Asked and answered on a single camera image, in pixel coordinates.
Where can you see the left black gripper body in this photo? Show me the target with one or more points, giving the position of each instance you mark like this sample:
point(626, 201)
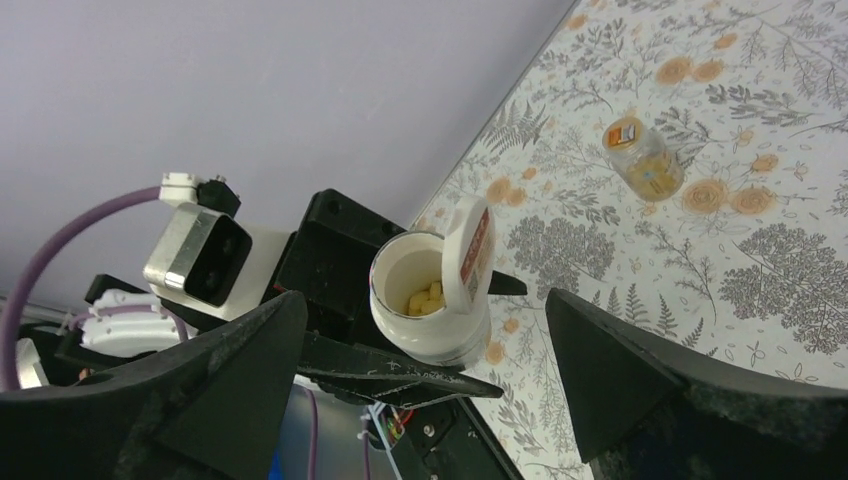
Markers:
point(328, 260)

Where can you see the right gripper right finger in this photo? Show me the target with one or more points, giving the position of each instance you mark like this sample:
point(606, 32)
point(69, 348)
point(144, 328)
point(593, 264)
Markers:
point(644, 407)

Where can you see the white cap pill bottle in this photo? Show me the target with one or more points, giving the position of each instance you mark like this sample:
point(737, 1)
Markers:
point(428, 292)

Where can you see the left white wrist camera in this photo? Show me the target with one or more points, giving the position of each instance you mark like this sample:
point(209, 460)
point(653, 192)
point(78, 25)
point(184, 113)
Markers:
point(204, 262)

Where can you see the floral patterned table mat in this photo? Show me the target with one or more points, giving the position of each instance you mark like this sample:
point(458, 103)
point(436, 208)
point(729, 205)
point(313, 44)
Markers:
point(682, 165)

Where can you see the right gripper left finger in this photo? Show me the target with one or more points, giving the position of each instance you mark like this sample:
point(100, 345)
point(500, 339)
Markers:
point(208, 408)

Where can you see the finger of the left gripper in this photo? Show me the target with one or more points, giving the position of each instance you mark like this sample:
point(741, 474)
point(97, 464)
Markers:
point(363, 375)
point(506, 285)

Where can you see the amber pill bottle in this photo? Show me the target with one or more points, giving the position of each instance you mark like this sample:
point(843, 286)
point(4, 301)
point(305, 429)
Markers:
point(642, 159)

